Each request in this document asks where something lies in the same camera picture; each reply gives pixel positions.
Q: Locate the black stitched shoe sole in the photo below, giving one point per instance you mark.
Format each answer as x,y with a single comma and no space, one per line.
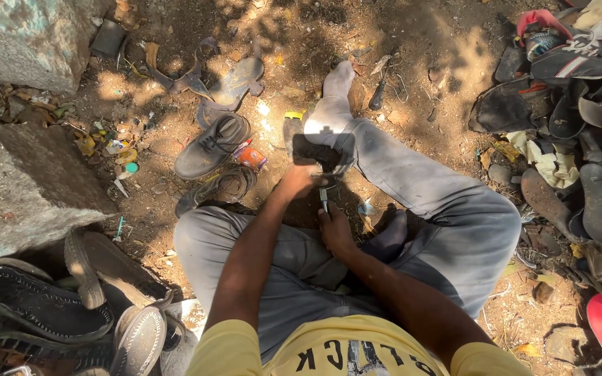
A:
39,305

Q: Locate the person's left hand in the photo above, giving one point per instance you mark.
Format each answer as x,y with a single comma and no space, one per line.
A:
294,181

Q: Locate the dusty sandal sole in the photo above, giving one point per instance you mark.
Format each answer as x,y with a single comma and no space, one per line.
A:
211,114

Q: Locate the black bottle with yellow cap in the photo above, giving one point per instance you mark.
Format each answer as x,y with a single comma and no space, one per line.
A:
292,128

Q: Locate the tan shoe sole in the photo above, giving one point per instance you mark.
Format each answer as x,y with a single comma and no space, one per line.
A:
118,269

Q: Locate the teal bottle cap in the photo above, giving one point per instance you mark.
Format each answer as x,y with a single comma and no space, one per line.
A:
131,167

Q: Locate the person's right hand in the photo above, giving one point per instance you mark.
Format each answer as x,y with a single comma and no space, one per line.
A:
338,234

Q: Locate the large grey stone block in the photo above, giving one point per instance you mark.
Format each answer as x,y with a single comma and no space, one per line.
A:
24,36

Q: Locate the black rubber piece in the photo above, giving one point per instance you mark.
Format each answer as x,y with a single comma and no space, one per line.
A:
108,38

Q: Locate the dark ridged shoe sole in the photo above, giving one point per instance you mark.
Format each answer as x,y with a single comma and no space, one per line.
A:
34,355

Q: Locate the person's right fingers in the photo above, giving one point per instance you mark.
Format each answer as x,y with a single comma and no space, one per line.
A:
328,215

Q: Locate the white sheet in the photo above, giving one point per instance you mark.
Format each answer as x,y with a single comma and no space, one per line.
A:
188,318

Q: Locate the grey slip-on shoe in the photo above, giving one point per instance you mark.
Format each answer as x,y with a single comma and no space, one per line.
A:
218,189

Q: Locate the heap of worn shoes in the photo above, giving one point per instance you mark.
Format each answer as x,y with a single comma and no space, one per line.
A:
578,120

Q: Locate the flat grey stone slab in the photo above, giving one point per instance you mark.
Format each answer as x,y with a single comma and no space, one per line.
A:
24,188

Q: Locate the grey lace-up shoe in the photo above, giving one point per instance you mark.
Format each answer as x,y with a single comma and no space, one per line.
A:
211,147

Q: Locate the grey trousers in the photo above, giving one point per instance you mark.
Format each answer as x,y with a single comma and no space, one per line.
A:
437,198

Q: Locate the yellow printed t-shirt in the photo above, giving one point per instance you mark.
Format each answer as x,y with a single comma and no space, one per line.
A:
332,350

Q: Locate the black shoe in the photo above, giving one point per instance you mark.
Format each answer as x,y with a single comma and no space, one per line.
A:
317,152

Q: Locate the metal pliers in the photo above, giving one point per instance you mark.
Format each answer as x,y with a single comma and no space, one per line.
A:
324,196

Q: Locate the grey flat sandal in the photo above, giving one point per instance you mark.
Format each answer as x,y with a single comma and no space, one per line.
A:
235,83

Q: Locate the orange packet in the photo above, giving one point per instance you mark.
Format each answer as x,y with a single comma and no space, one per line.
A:
251,157

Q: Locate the grey stitched shoe sole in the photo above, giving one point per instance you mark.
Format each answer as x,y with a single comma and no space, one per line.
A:
139,339

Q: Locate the person's left fingers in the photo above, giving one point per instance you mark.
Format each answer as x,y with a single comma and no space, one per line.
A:
313,176

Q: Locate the heap of dry leaves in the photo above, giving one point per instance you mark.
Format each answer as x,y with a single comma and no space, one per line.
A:
13,104

